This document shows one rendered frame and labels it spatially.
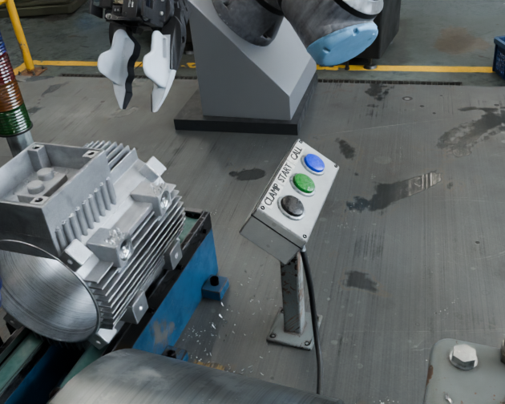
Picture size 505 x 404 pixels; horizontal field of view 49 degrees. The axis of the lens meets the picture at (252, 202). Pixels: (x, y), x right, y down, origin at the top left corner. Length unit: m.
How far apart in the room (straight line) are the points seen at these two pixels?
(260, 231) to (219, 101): 0.80
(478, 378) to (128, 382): 0.22
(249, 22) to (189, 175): 0.39
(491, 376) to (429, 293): 0.57
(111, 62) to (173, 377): 0.43
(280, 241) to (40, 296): 0.32
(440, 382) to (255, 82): 1.08
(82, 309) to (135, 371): 0.38
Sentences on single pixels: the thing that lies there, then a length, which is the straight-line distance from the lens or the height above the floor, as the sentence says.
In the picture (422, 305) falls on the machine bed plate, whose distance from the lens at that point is 0.93.
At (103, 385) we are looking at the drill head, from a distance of 0.38.
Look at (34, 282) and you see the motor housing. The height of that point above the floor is 0.97.
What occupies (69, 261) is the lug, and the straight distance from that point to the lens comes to 0.63.
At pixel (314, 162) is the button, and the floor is 1.07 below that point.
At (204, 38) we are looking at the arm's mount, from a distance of 1.37.
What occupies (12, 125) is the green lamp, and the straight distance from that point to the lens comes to 1.04.
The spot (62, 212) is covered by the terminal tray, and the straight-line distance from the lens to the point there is 0.62.
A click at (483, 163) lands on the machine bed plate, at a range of 1.29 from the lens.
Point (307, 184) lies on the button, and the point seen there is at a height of 1.07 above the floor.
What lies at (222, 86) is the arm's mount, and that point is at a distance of 1.40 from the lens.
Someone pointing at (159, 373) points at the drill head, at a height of 1.15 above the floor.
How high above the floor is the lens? 1.45
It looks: 34 degrees down
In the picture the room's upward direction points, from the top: 6 degrees counter-clockwise
